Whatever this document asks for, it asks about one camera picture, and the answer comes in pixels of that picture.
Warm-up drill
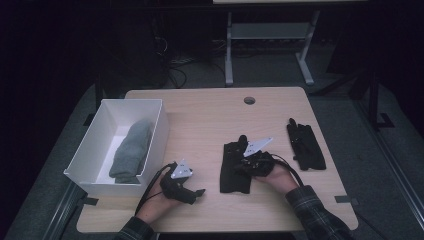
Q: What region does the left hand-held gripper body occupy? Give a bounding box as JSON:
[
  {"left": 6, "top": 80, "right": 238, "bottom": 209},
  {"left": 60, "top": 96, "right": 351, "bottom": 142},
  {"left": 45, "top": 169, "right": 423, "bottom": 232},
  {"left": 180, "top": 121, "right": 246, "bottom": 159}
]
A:
[{"left": 159, "top": 158, "right": 198, "bottom": 205}]

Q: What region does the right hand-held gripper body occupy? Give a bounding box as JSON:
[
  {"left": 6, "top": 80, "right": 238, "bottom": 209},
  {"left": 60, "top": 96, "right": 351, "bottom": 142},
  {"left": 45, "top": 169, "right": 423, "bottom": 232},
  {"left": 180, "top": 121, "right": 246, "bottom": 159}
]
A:
[{"left": 234, "top": 136, "right": 277, "bottom": 178}]

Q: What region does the black knit glove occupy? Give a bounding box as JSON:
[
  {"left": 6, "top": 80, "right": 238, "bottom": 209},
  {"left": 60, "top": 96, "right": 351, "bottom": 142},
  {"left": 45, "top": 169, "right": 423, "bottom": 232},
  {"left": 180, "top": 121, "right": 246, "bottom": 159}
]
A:
[
  {"left": 219, "top": 134, "right": 253, "bottom": 195},
  {"left": 286, "top": 117, "right": 327, "bottom": 172}
]

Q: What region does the white rectangular box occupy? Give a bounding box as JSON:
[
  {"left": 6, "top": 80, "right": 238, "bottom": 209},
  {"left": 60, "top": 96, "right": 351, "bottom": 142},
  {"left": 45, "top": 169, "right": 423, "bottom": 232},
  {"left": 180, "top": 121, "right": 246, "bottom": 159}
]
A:
[{"left": 63, "top": 98, "right": 170, "bottom": 198}]

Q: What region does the person's right hand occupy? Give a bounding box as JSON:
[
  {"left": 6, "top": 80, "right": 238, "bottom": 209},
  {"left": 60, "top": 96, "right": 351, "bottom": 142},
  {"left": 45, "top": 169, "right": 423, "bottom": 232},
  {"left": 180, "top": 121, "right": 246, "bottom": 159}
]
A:
[{"left": 254, "top": 163, "right": 300, "bottom": 196}]

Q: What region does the black tape strip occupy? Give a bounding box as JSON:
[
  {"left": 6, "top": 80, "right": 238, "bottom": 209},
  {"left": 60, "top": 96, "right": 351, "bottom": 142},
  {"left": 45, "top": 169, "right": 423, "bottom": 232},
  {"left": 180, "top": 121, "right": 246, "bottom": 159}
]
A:
[{"left": 79, "top": 196, "right": 100, "bottom": 207}]

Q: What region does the grey tape strip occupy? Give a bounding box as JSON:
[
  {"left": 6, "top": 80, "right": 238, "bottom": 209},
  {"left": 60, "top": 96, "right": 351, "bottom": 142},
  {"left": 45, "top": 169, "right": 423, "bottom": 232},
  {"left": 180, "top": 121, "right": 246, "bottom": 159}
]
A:
[{"left": 334, "top": 195, "right": 360, "bottom": 206}]

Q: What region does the right hand-held gripper black cable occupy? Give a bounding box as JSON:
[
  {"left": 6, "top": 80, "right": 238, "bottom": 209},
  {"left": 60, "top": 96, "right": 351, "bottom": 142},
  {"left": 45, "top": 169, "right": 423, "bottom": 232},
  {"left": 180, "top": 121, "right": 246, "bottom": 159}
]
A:
[{"left": 270, "top": 153, "right": 305, "bottom": 188}]

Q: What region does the bundle of black floor cables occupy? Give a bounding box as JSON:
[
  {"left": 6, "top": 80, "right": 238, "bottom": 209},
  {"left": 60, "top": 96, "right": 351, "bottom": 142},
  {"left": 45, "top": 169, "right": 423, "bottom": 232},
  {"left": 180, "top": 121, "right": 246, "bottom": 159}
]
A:
[{"left": 151, "top": 33, "right": 228, "bottom": 90}]

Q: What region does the metal floor rail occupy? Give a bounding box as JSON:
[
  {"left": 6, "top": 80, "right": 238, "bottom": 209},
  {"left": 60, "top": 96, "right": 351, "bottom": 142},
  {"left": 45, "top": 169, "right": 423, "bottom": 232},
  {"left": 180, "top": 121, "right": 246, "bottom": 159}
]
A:
[
  {"left": 42, "top": 181, "right": 86, "bottom": 240},
  {"left": 353, "top": 99, "right": 424, "bottom": 232}
]

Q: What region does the black metal stand post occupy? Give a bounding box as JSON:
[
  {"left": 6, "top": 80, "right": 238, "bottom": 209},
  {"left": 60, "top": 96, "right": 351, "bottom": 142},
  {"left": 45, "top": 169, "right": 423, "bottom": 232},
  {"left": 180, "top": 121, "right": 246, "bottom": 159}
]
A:
[{"left": 367, "top": 68, "right": 396, "bottom": 130}]

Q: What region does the white metal table frame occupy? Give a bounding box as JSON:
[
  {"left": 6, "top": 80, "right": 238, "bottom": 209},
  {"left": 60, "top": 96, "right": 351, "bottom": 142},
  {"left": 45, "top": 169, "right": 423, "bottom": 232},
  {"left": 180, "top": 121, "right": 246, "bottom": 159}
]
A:
[{"left": 224, "top": 9, "right": 321, "bottom": 88}]

